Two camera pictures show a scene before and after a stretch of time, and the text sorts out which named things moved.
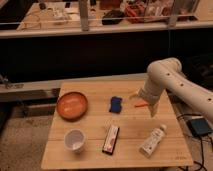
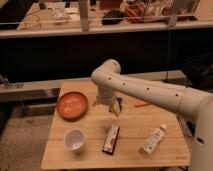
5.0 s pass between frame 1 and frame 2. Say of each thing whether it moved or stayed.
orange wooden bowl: stayed
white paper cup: stayed
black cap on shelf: stayed
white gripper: moved
